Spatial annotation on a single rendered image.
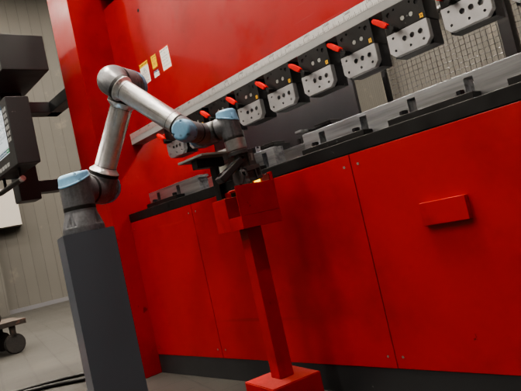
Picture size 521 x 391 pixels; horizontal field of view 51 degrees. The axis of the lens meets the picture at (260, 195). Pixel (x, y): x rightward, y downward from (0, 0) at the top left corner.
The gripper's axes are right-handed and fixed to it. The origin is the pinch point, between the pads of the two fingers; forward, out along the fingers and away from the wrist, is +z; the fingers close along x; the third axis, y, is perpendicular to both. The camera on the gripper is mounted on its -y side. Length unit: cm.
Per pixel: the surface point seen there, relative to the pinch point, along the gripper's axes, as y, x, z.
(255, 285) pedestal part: -3.9, 4.9, 27.4
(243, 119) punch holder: 29, 33, -37
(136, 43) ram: 21, 103, -101
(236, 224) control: -6.9, 0.0, 4.6
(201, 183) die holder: 22, 77, -18
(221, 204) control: -6.2, 7.7, -3.7
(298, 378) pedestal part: -3, -3, 61
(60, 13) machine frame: -4, 136, -135
